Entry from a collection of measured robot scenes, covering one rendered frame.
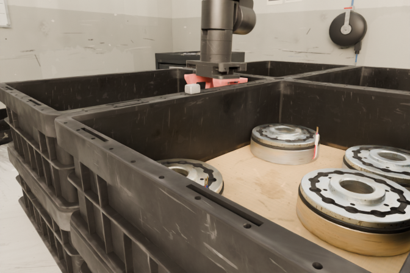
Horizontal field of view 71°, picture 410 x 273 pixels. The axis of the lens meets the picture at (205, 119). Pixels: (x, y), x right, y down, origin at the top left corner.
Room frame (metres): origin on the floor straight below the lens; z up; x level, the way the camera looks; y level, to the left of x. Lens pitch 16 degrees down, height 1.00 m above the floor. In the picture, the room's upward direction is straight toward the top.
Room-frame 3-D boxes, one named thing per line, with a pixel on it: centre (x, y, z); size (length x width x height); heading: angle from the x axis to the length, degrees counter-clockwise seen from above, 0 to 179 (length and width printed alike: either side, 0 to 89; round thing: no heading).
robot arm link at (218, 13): (0.55, -0.03, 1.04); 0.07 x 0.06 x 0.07; 144
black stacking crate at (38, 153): (0.51, 0.11, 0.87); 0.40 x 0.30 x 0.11; 134
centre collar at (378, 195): (0.25, -0.14, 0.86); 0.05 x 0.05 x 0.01
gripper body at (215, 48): (0.54, -0.02, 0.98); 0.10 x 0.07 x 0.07; 39
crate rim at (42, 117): (0.51, 0.11, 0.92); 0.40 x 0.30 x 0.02; 134
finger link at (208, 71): (0.53, -0.03, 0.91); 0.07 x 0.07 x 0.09; 39
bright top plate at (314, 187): (0.25, -0.14, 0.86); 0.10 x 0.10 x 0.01
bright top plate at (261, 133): (0.43, -0.12, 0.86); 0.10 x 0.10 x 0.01
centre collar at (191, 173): (0.28, 0.03, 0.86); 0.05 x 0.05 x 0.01
